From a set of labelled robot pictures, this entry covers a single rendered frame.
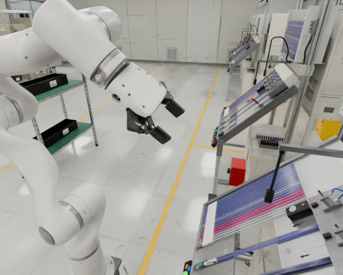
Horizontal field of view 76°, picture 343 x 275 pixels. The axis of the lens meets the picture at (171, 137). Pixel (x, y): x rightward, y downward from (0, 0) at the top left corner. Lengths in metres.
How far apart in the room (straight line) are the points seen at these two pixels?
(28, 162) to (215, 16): 8.65
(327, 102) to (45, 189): 1.75
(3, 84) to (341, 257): 0.97
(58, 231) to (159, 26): 9.07
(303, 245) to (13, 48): 0.91
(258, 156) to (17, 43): 1.79
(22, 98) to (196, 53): 8.63
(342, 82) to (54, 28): 1.72
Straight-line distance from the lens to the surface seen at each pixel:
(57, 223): 0.78
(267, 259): 1.30
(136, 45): 9.92
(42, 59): 0.59
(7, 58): 0.61
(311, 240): 0.84
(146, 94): 0.45
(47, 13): 0.47
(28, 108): 0.85
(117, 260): 1.14
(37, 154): 0.79
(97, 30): 0.47
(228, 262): 0.97
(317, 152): 0.68
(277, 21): 4.99
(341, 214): 0.77
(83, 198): 0.82
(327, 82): 1.84
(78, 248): 0.91
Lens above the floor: 1.65
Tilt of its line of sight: 29 degrees down
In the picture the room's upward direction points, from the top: straight up
